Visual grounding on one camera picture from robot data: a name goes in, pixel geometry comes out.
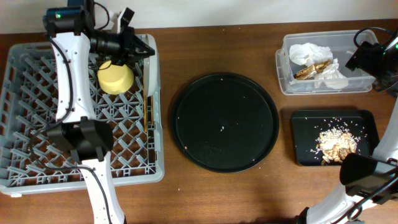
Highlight white napkin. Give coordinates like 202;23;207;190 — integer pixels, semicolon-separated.
314;58;349;89
289;43;333;67

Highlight round black tray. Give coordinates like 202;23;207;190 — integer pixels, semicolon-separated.
170;72;279;173

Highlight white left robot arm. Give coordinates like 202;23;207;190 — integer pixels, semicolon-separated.
40;26;160;223

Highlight clear plastic bin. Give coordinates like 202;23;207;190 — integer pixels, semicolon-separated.
275;30;375;95

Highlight wooden chopstick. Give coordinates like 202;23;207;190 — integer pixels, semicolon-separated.
143;89;148;133
150;96;155;128

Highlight black rectangular tray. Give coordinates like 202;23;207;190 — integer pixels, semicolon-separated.
291;110;379;166

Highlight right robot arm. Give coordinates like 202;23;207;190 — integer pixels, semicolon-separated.
294;30;397;223

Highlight grey dishwasher rack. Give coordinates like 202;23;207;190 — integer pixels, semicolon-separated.
1;42;165;197

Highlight yellow bowl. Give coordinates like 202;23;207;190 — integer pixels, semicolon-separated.
97;60;134;95

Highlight black cable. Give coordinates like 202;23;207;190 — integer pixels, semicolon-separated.
353;26;394;49

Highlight gold coffee sachet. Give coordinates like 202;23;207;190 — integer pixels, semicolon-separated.
294;60;331;80

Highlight food scraps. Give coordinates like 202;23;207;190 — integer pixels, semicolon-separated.
309;117;367;166

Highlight white plate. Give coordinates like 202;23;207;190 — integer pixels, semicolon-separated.
144;55;159;98

